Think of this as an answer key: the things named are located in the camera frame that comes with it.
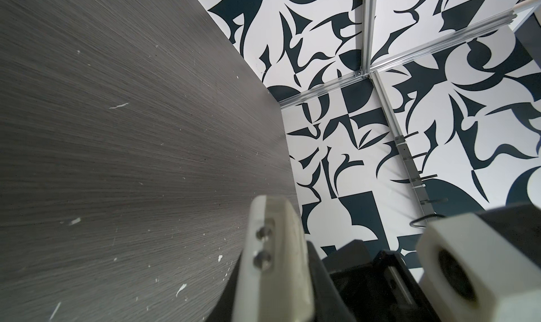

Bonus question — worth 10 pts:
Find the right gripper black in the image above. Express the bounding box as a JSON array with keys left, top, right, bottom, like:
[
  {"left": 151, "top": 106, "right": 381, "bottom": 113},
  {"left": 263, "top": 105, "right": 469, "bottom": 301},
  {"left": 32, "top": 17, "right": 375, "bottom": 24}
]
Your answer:
[{"left": 323, "top": 240, "right": 440, "bottom": 321}]

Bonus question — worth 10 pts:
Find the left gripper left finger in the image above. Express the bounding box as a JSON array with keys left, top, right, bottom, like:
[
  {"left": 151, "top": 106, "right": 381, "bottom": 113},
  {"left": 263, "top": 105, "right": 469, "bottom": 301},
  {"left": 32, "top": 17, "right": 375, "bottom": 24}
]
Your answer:
[{"left": 207, "top": 255, "right": 242, "bottom": 322}]

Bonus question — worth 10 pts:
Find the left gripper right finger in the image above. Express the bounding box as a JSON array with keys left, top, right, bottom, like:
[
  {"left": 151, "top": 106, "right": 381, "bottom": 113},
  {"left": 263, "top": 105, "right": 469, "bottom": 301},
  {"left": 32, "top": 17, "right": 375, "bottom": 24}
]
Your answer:
[{"left": 307, "top": 242, "right": 355, "bottom": 322}]

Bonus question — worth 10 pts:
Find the white remote control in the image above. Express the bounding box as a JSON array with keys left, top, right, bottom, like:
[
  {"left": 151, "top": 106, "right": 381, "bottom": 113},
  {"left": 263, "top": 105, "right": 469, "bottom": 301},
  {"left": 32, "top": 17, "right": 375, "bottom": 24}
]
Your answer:
[{"left": 232, "top": 195, "right": 316, "bottom": 321}]

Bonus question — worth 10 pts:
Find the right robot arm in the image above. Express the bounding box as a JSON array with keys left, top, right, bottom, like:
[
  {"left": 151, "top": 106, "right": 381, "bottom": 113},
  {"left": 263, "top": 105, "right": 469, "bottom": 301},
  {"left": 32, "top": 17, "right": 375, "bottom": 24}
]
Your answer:
[{"left": 323, "top": 204, "right": 540, "bottom": 321}]

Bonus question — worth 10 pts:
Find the wall hook rail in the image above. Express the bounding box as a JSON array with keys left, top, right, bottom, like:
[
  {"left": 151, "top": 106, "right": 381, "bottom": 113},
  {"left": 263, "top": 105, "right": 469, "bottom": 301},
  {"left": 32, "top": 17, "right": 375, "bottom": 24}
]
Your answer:
[{"left": 392, "top": 127, "right": 447, "bottom": 228}]

